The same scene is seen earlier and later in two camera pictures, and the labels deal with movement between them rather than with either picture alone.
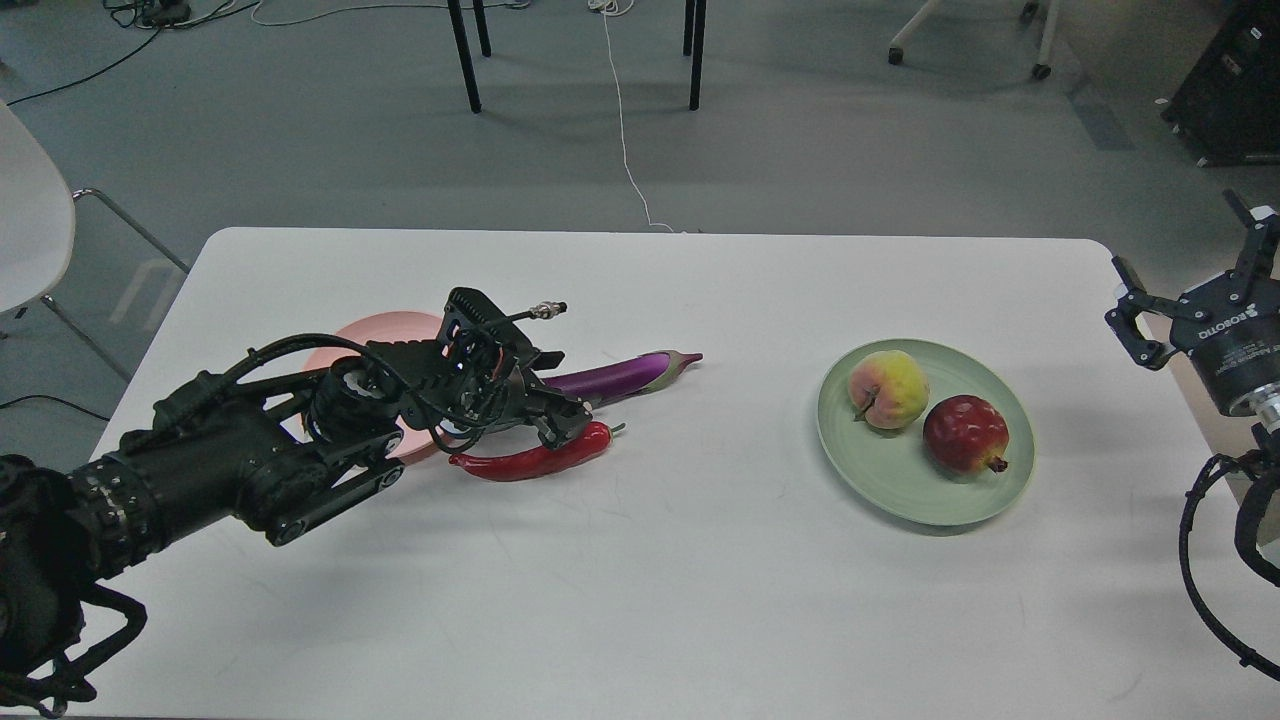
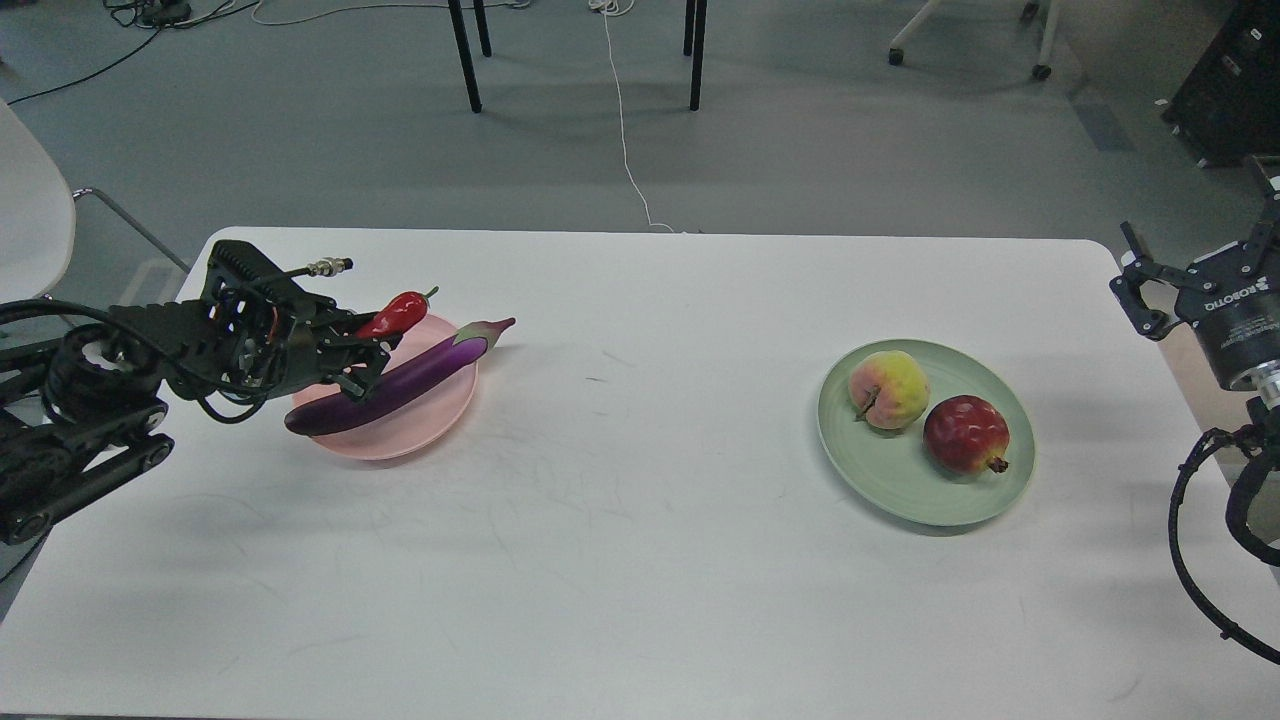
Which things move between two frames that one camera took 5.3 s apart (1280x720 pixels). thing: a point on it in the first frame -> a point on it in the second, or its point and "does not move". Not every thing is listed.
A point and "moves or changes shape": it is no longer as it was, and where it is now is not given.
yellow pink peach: [889, 388] does not move
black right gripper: [1236, 346] -> [1234, 307]
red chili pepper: [581, 448] -> [398, 314]
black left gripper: [437, 393] -> [242, 341]
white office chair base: [1029, 8] does not move
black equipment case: [1227, 113] does not move
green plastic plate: [892, 469] does not move
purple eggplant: [623, 379] moves or changes shape
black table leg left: [463, 48] does not move
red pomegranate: [965, 435] does not move
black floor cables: [136, 14] does not move
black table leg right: [701, 6] does not move
